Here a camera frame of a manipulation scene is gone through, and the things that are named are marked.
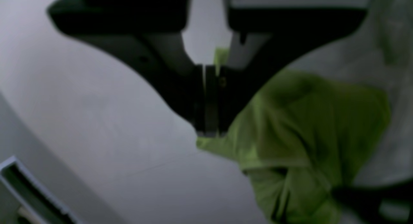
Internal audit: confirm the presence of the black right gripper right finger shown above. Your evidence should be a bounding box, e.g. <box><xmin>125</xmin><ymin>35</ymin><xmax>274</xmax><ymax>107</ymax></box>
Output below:
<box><xmin>206</xmin><ymin>0</ymin><xmax>368</xmax><ymax>136</ymax></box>

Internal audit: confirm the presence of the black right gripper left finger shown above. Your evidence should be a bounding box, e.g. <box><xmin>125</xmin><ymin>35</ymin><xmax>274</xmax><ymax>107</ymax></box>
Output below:
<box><xmin>47</xmin><ymin>0</ymin><xmax>206</xmax><ymax>135</ymax></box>

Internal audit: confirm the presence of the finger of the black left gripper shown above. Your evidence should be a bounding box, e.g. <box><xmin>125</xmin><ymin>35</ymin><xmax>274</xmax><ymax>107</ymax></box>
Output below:
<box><xmin>331</xmin><ymin>182</ymin><xmax>412</xmax><ymax>224</ymax></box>

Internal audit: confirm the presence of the green T-shirt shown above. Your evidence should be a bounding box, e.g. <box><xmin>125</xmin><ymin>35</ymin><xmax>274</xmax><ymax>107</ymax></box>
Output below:
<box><xmin>196</xmin><ymin>68</ymin><xmax>391</xmax><ymax>224</ymax></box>

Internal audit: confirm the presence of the table cable grommet slot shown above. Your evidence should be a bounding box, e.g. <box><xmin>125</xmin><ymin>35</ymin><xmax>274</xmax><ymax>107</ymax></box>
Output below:
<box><xmin>1</xmin><ymin>156</ymin><xmax>84</xmax><ymax>224</ymax></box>

